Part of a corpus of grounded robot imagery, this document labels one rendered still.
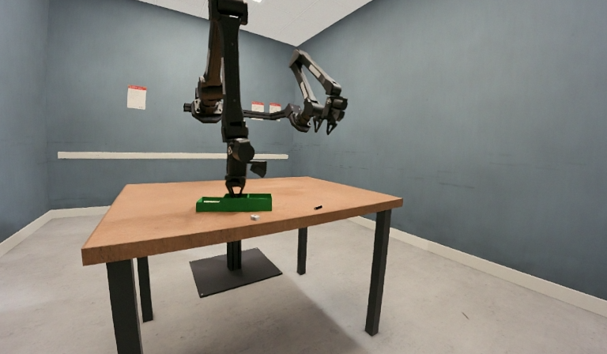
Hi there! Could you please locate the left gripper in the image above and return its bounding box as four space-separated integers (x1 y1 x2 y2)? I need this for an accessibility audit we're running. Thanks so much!
313 106 337 135

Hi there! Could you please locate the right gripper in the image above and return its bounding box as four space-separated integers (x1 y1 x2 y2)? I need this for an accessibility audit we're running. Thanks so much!
225 159 246 198

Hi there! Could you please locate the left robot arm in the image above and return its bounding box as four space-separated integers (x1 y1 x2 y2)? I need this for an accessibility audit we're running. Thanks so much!
288 49 348 127

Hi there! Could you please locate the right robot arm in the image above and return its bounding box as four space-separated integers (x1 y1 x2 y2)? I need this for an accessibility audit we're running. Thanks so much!
194 0 267 177

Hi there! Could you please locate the green three-compartment sorting bin rack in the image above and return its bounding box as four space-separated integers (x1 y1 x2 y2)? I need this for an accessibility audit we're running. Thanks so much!
197 193 273 212

